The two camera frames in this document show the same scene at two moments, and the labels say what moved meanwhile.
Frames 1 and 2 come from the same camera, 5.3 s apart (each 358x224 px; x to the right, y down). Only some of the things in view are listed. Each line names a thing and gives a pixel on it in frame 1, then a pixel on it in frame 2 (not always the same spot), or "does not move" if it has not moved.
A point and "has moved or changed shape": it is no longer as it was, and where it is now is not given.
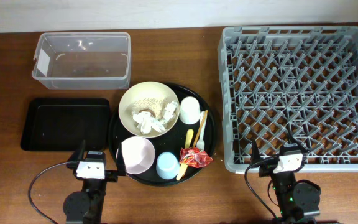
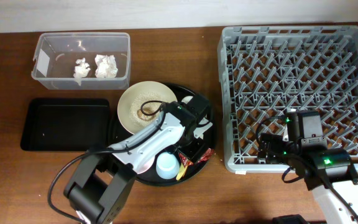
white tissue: (170, 108) has moved or changed shape
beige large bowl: (148, 109) does not move
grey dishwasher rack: (319, 83) does not move
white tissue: (146, 121) -> (106, 66)
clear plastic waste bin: (82, 60) does not move
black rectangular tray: (61, 124) does not move
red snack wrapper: (194, 156) has moved or changed shape
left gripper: (111, 176) -> (196, 149)
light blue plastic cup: (167, 165) does not move
